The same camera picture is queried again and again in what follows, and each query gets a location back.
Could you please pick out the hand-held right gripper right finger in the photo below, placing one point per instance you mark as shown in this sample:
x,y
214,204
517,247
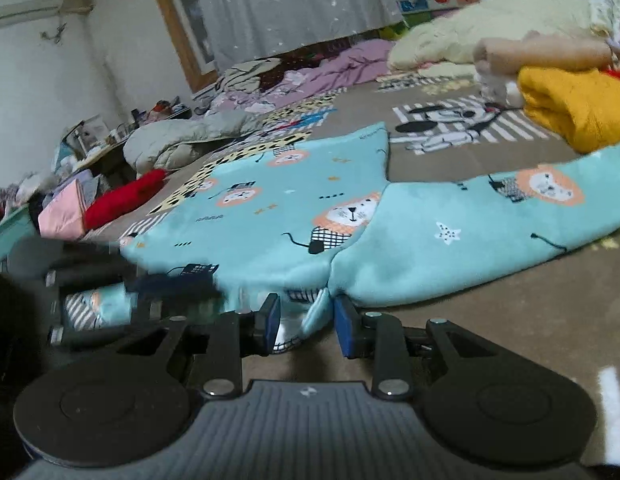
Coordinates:
x,y
343,327

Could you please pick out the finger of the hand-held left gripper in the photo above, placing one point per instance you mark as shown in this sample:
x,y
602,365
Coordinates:
x,y
100,338
180,280

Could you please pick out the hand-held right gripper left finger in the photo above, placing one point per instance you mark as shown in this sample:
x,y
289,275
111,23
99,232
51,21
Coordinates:
x,y
272,322

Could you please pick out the teal lion print pants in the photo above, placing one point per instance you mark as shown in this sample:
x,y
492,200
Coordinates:
x,y
270,220

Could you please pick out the pile of folded clothes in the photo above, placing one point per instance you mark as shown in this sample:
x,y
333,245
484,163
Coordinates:
x,y
614,20

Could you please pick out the teal storage box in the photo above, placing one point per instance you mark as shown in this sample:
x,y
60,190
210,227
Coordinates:
x,y
12,235

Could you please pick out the pink folded garment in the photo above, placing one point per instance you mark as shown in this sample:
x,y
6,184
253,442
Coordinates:
x,y
62,212

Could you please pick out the red garment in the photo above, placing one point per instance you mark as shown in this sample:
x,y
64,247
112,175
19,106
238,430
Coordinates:
x,y
122,200

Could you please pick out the lavender folded garment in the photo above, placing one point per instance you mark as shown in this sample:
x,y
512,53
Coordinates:
x,y
85,185

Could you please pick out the dark cluttered side table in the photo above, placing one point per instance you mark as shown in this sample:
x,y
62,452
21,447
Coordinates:
x,y
110,157

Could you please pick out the grey-green quilt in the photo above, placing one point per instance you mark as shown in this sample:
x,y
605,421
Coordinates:
x,y
180,137

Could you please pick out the cartoon mouse printed blanket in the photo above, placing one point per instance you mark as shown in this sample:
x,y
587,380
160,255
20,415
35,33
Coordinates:
x,y
489,320

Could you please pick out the beige clothing heap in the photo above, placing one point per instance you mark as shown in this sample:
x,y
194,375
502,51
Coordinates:
x,y
250,75

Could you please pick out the purple duvet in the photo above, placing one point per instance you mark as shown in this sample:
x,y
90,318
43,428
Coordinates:
x,y
340,67

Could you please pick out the white air conditioner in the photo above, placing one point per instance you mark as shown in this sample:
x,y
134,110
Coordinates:
x,y
25,5

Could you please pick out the white fluffy garment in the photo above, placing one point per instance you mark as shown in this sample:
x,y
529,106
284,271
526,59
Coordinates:
x,y
497,90

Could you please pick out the grey star curtain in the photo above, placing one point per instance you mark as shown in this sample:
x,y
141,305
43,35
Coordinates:
x,y
290,5

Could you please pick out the yellow knit sweater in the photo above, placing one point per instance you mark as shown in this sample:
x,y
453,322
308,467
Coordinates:
x,y
574,105

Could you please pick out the colourful play mat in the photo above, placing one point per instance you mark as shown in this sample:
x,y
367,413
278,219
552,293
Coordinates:
x,y
424,5

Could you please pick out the beige pink rolled garment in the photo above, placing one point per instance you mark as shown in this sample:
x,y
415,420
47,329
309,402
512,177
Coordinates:
x,y
539,52

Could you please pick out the cream quilt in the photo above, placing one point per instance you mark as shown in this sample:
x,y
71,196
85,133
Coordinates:
x,y
489,20

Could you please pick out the wooden window frame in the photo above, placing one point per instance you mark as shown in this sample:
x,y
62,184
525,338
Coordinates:
x,y
175,25

